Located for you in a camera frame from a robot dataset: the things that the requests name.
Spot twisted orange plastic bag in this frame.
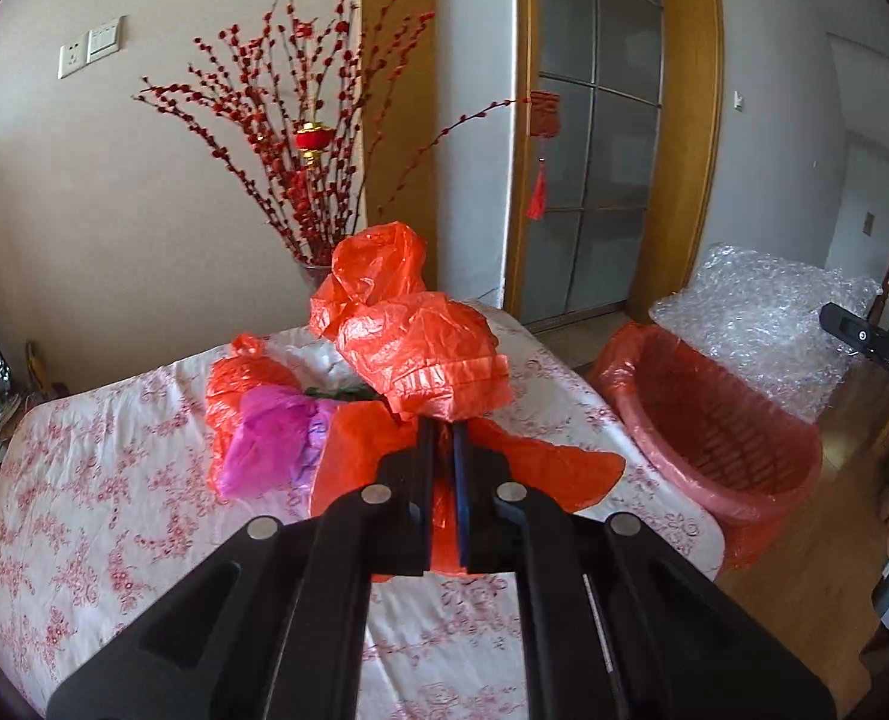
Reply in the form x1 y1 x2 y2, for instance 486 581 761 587
311 223 623 580

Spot dark green plastic bag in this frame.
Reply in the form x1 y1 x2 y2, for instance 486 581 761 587
303 382 381 401

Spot pink plastic bag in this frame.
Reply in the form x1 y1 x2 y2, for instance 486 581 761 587
210 385 339 499

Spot red lined waste basket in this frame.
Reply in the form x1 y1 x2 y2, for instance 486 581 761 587
591 322 824 569

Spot knotted orange plastic bag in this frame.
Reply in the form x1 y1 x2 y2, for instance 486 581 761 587
205 333 300 473

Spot glass vase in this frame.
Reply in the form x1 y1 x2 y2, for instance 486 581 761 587
298 262 332 293

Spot floral white tablecloth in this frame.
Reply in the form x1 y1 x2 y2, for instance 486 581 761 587
0 310 724 718

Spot bubble wrap sheet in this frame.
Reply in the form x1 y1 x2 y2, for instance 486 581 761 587
650 244 881 422

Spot small red lantern ornament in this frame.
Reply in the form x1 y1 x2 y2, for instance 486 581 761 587
295 121 335 166

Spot red fu tassel ornament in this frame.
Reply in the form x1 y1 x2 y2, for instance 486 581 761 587
526 89 560 221

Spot red berry branches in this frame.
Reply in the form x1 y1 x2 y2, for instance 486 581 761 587
132 0 536 269

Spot wooden framed glass door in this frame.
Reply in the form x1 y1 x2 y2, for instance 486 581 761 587
504 0 724 328

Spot white wall switch plate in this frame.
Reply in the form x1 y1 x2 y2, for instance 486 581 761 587
86 16 124 64

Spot white wall socket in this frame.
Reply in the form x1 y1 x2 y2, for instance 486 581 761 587
58 37 86 80

